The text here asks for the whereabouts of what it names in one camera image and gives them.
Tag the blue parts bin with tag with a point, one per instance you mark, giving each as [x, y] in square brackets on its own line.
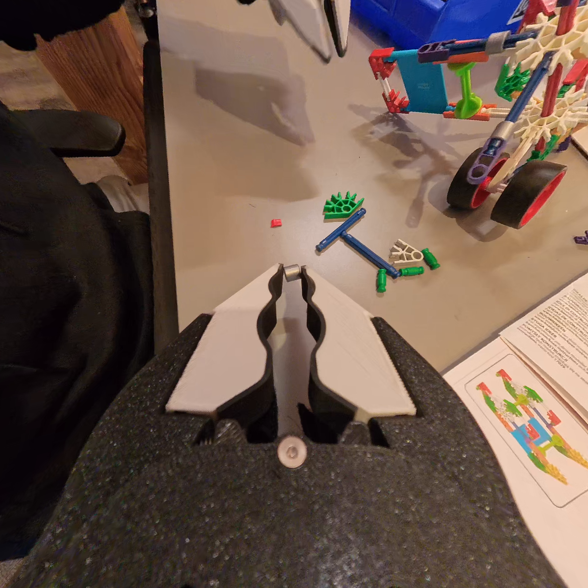
[413, 18]

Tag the white fan toy connector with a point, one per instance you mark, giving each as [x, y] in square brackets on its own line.
[406, 252]

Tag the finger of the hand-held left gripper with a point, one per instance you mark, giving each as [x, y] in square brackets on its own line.
[307, 23]
[340, 23]

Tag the grey toy spacer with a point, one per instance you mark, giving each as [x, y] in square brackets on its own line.
[291, 272]

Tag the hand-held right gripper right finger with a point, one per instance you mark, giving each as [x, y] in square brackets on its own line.
[363, 367]

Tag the short green toy rod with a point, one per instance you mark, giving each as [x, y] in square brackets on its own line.
[430, 258]
[381, 280]
[411, 271]

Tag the colourful construction toy model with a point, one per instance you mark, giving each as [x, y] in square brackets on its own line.
[422, 82]

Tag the printed instruction leaflet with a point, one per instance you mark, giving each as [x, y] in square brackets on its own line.
[505, 459]

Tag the wooden column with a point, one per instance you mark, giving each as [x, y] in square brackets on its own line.
[105, 92]

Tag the person's left forearm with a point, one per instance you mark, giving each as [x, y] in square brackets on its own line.
[55, 18]

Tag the small purple toy clip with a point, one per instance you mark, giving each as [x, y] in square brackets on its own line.
[582, 239]

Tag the green fan toy connector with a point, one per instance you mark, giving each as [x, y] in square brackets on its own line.
[340, 206]

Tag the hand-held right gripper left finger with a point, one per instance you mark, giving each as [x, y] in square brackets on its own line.
[220, 367]

